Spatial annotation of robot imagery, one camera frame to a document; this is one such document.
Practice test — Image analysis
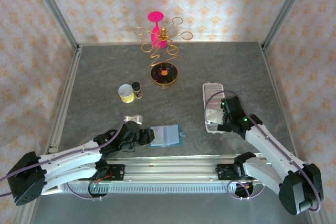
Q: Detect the white rectangular tray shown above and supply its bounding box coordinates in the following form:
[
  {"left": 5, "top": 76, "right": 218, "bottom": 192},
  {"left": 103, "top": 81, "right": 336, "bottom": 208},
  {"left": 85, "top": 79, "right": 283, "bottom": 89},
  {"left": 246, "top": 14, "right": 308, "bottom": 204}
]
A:
[{"left": 202, "top": 82, "right": 226, "bottom": 133}]

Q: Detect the yellow tin can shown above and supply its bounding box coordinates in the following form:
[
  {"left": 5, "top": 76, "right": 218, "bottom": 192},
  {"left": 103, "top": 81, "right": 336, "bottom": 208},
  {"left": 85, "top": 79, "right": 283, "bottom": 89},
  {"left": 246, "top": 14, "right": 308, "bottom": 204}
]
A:
[{"left": 118, "top": 84, "right": 137, "bottom": 103}]

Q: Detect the small dark spice bottle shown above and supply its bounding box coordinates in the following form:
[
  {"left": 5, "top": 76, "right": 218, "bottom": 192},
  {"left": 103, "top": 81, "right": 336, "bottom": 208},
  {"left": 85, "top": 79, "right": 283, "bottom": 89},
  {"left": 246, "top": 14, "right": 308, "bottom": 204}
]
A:
[{"left": 131, "top": 81, "right": 143, "bottom": 100}]

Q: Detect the white display device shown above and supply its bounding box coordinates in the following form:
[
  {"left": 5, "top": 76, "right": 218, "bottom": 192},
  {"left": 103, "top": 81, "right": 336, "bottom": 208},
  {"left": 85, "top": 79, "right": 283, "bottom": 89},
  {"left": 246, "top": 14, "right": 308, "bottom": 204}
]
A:
[{"left": 40, "top": 184, "right": 65, "bottom": 196}]

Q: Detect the pink wine glass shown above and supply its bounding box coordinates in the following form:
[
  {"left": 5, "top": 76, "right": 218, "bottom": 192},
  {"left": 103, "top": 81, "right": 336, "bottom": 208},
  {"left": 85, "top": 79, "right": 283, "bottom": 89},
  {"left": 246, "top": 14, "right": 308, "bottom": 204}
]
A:
[{"left": 147, "top": 11, "right": 169, "bottom": 49}]

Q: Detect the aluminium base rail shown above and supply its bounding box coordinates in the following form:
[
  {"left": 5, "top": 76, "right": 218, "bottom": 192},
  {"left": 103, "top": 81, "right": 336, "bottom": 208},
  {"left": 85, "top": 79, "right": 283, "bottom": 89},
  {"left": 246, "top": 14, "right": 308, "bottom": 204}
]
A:
[{"left": 104, "top": 153, "right": 314, "bottom": 183}]

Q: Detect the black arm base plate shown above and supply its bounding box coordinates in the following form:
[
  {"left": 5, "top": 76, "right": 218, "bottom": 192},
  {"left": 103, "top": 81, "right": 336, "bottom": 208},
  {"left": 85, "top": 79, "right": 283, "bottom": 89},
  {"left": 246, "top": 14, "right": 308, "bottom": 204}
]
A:
[
  {"left": 103, "top": 164, "right": 125, "bottom": 182},
  {"left": 216, "top": 164, "right": 237, "bottom": 182}
]

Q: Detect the aluminium side rail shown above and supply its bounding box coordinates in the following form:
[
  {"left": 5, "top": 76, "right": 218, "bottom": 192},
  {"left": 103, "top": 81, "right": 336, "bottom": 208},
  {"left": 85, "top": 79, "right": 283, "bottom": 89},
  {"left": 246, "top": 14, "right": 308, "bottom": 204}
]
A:
[
  {"left": 259, "top": 44, "right": 300, "bottom": 161},
  {"left": 47, "top": 47, "right": 82, "bottom": 154}
]

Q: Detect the grey slotted cable duct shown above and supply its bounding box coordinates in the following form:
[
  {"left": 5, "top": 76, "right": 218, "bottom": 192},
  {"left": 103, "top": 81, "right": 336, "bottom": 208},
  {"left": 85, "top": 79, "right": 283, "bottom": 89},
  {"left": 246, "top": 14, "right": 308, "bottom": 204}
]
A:
[{"left": 62, "top": 183, "right": 266, "bottom": 194}]

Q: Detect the gold wire glass rack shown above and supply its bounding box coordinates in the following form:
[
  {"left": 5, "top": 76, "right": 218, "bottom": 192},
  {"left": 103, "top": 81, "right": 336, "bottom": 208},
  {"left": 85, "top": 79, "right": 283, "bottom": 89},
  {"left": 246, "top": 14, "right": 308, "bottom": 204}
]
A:
[{"left": 134, "top": 17, "right": 194, "bottom": 87}]

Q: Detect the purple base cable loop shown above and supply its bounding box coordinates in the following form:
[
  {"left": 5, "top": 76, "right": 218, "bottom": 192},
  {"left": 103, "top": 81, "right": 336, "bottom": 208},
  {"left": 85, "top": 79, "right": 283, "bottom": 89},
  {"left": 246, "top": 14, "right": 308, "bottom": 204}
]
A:
[
  {"left": 65, "top": 182, "right": 108, "bottom": 201},
  {"left": 227, "top": 179, "right": 266, "bottom": 200}
]

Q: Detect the aluminium frame post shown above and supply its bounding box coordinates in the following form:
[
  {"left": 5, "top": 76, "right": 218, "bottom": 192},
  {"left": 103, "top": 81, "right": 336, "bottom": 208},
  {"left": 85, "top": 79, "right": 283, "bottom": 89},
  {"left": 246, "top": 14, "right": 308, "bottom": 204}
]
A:
[
  {"left": 28, "top": 0, "right": 81, "bottom": 51},
  {"left": 261, "top": 0, "right": 313, "bottom": 50}
]

